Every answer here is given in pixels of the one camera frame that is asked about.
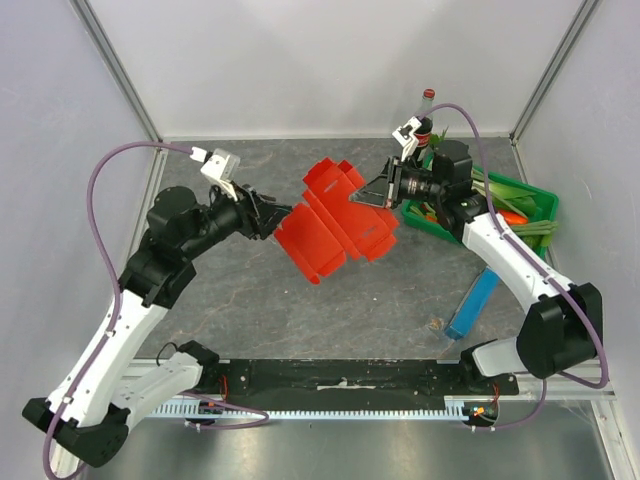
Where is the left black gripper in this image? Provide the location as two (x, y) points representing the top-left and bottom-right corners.
(184, 176), (294, 257)

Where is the red paper box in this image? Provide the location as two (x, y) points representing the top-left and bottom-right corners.
(274, 157), (399, 285)

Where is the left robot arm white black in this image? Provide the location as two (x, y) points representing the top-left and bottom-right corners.
(22, 185), (292, 468)

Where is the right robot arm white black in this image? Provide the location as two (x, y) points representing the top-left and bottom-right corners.
(349, 140), (605, 394)

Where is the blue rectangular box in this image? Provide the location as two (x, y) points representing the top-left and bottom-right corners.
(444, 267), (499, 341)

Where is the cola glass bottle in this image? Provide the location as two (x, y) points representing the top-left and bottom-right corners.
(409, 88), (436, 168)

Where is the orange carrot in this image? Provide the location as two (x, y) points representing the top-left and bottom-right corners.
(498, 209), (529, 226)

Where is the leek with green leaves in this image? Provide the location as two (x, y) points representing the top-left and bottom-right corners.
(488, 180), (537, 217)

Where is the green plastic crate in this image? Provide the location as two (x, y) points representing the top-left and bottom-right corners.
(401, 172), (559, 258)

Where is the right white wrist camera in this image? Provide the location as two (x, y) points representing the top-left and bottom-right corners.
(392, 117), (422, 162)

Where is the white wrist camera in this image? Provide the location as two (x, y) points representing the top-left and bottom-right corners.
(190, 147), (241, 201)
(392, 117), (422, 162)

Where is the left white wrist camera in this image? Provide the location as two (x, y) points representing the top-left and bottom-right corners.
(190, 147), (241, 201)

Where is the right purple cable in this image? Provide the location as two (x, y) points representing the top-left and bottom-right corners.
(419, 102), (609, 433)

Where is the purple cable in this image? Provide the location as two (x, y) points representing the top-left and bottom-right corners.
(419, 102), (609, 433)
(41, 141), (271, 477)

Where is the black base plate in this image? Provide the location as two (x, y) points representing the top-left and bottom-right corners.
(195, 359), (519, 412)

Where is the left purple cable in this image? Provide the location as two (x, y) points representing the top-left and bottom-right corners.
(41, 141), (271, 477)

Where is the light blue slotted cable duct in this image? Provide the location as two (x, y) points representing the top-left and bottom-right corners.
(147, 397), (469, 421)

